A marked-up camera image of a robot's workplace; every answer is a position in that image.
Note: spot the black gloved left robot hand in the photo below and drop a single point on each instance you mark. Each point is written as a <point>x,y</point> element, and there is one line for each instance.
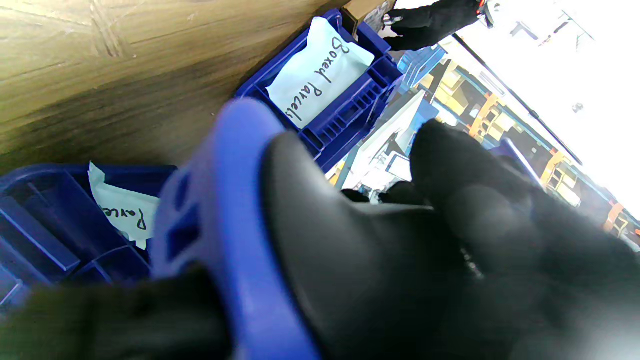
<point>430,22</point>

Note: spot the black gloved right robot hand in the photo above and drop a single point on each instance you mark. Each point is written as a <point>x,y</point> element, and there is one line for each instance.
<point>525,275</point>

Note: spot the small cardboard box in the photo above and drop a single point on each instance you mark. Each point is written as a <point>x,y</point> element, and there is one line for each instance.
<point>362,10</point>

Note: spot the black and blue barcode scanner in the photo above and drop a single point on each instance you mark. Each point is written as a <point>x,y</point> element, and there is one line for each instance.
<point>325,250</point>

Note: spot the paper label boxed parcels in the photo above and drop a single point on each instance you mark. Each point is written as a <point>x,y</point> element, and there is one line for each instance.
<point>320,70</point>

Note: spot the blue bin labelled boxed parcels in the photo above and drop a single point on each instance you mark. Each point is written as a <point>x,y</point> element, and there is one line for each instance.
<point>350,115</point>

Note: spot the printed warehouse backdrop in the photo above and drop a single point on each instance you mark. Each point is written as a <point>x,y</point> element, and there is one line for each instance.
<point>500,130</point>

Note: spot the paper label bagged parcels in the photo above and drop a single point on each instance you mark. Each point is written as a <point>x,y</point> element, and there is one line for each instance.
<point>125,210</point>

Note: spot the blue bin labelled bagged parcels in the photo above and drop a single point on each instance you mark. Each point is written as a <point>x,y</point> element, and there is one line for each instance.
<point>45,225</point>

